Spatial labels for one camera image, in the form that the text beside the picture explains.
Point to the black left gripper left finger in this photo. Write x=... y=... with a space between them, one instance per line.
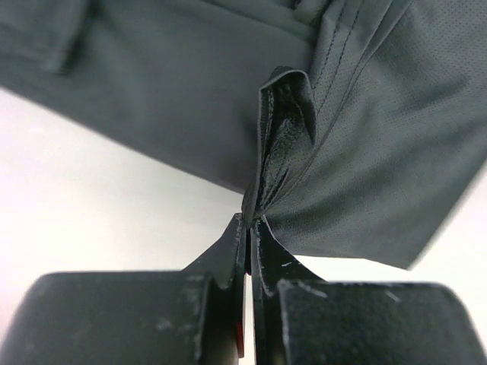
x=191 y=316

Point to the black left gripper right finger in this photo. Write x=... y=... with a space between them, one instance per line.
x=299 y=318

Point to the black t-shirt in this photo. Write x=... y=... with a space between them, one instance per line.
x=353 y=127

